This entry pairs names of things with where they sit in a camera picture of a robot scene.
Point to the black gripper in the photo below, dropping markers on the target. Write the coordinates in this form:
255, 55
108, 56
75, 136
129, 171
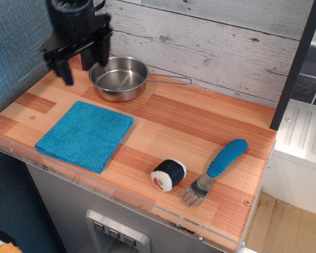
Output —
77, 26

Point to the small steel pot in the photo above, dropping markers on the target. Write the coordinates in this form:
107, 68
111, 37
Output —
122, 79

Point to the blue towel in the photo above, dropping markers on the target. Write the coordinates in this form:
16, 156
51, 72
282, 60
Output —
86, 136

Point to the clear acrylic edge guard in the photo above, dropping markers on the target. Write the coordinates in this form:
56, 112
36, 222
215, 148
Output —
67, 193

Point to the plush sushi roll toy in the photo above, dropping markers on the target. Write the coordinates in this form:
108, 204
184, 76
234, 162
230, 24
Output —
168, 174

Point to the silver dispenser panel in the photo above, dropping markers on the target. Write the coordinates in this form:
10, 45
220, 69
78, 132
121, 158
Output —
109, 235

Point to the orange object at corner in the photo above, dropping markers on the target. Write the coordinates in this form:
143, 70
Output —
9, 248

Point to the white toy sink unit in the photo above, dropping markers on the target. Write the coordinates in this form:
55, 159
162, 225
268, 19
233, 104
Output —
291, 172

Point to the dark left post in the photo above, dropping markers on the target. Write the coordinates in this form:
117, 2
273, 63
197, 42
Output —
88, 59

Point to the dark post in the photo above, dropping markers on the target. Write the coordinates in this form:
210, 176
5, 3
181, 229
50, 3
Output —
299, 58
88, 59

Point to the blue handled metal fork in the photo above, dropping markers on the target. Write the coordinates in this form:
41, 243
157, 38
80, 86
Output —
198, 190

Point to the dark right post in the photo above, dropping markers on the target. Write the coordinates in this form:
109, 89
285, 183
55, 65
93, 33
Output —
299, 58

